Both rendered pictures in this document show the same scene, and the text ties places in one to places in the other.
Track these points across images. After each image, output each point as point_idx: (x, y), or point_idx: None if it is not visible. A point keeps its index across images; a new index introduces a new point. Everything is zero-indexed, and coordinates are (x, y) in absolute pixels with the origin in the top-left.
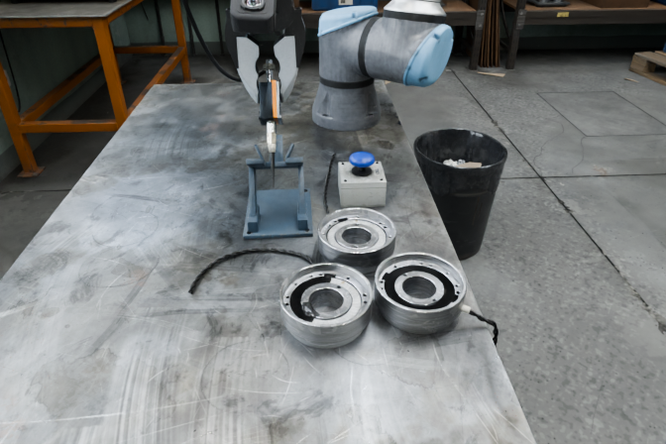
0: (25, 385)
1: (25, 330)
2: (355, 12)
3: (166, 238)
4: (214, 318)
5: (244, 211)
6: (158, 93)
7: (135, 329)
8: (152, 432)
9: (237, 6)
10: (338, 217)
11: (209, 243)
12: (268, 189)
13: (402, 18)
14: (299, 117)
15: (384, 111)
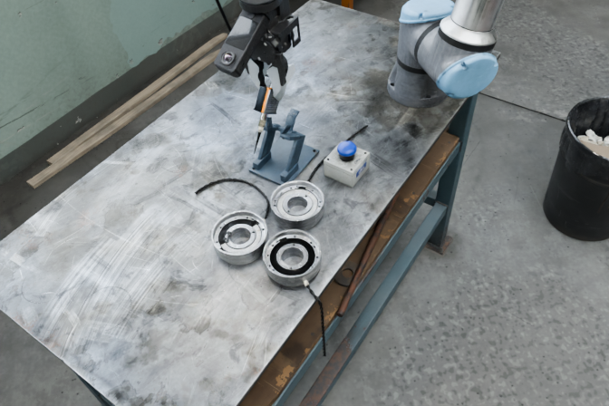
0: (104, 206)
1: (120, 177)
2: (423, 13)
3: (213, 150)
4: (194, 215)
5: None
6: (307, 10)
7: (159, 201)
8: (130, 256)
9: (218, 58)
10: (301, 185)
11: (230, 165)
12: None
13: (443, 38)
14: (381, 74)
15: None
